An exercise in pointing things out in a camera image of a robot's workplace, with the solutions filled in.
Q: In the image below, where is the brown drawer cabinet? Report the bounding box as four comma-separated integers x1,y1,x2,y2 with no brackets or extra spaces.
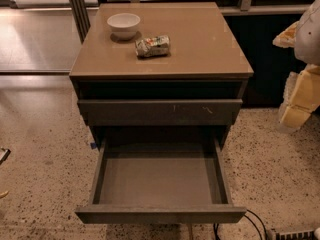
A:
70,2,253,147

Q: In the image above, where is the grey drawer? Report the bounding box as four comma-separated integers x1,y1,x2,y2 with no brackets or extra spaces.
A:
78,99,242,126
76,139,247,224

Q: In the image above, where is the white ceramic bowl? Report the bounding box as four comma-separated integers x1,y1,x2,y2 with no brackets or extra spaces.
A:
107,13,140,40

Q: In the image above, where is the blue tape piece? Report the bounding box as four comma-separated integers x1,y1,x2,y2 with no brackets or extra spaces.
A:
90,142,97,149

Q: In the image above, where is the grey power strip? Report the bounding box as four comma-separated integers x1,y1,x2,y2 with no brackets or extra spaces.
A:
267,229,318,240

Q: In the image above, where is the yellow object at left edge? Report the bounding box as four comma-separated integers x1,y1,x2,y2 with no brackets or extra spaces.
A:
0,191,9,199

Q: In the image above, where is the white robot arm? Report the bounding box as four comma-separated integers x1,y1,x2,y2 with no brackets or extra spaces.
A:
273,0,320,132

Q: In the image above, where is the metal object at left edge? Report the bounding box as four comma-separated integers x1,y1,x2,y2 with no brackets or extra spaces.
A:
0,148,11,165

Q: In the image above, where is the black floor cable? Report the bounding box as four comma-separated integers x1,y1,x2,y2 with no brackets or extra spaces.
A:
213,209,269,240

